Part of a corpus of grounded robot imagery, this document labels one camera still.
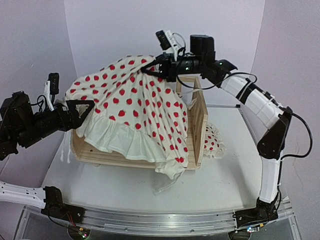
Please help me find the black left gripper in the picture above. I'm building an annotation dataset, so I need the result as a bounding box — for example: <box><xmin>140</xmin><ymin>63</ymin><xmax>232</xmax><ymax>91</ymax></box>
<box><xmin>16</xmin><ymin>100</ymin><xmax>94</xmax><ymax>150</ymax></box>

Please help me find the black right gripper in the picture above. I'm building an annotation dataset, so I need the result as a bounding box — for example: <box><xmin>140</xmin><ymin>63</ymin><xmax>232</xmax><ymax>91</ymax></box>
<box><xmin>140</xmin><ymin>50</ymin><xmax>204</xmax><ymax>82</ymax></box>

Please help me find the strawberry print ruffled mattress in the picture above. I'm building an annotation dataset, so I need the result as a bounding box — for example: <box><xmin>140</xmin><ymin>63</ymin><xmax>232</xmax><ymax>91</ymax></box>
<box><xmin>64</xmin><ymin>55</ymin><xmax>189</xmax><ymax>179</ymax></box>

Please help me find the wooden pet bed frame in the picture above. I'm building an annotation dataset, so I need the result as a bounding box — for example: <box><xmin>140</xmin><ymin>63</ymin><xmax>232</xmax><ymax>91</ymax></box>
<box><xmin>72</xmin><ymin>92</ymin><xmax>208</xmax><ymax>169</ymax></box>

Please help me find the white mattress tie string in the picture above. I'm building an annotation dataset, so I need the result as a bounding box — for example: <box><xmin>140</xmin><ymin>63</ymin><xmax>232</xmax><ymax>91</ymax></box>
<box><xmin>152</xmin><ymin>172</ymin><xmax>186</xmax><ymax>196</ymax></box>

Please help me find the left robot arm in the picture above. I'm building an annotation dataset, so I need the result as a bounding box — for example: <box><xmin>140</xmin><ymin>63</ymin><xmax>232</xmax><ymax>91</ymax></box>
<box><xmin>0</xmin><ymin>91</ymin><xmax>95</xmax><ymax>219</ymax></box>

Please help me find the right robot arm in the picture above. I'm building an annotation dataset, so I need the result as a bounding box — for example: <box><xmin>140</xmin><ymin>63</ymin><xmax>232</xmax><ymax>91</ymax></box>
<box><xmin>142</xmin><ymin>30</ymin><xmax>307</xmax><ymax>222</ymax></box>

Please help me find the strawberry print small pillow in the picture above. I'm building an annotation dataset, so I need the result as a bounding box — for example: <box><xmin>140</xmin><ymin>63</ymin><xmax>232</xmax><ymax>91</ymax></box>
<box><xmin>203</xmin><ymin>122</ymin><xmax>227</xmax><ymax>159</ymax></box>

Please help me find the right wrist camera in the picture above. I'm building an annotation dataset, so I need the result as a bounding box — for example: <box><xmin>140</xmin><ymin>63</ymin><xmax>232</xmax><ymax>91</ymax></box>
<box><xmin>155</xmin><ymin>30</ymin><xmax>183</xmax><ymax>54</ymax></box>

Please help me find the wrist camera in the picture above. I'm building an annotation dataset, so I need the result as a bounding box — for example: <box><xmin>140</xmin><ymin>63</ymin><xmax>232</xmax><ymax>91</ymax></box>
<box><xmin>43</xmin><ymin>72</ymin><xmax>60</xmax><ymax>111</ymax></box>
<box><xmin>155</xmin><ymin>30</ymin><xmax>183</xmax><ymax>54</ymax></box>

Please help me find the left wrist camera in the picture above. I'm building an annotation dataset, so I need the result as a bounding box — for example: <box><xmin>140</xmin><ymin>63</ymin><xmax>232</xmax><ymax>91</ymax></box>
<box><xmin>43</xmin><ymin>72</ymin><xmax>60</xmax><ymax>111</ymax></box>

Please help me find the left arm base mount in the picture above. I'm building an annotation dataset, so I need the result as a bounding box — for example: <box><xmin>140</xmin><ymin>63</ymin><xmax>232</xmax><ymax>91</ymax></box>
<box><xmin>41</xmin><ymin>186</ymin><xmax>85</xmax><ymax>224</ymax></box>

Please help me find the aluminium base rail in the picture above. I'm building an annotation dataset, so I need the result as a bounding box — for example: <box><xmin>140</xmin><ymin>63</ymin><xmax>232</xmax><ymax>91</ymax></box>
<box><xmin>23</xmin><ymin>207</ymin><xmax>293</xmax><ymax>232</ymax></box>

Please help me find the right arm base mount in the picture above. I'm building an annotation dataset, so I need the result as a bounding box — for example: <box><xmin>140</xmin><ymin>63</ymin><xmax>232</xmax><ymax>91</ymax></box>
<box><xmin>232</xmin><ymin>197</ymin><xmax>280</xmax><ymax>229</ymax></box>

